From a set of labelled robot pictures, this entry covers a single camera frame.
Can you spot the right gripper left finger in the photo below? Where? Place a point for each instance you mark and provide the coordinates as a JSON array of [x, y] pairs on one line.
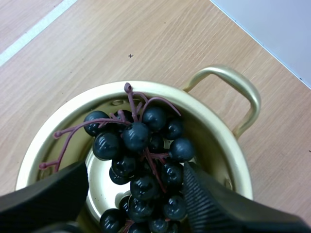
[[43, 199]]

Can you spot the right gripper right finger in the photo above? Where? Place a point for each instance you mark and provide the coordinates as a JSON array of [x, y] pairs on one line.
[[223, 208]]

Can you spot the bunch of dark toy grapes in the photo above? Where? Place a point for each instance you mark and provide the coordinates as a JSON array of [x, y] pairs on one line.
[[143, 155]]

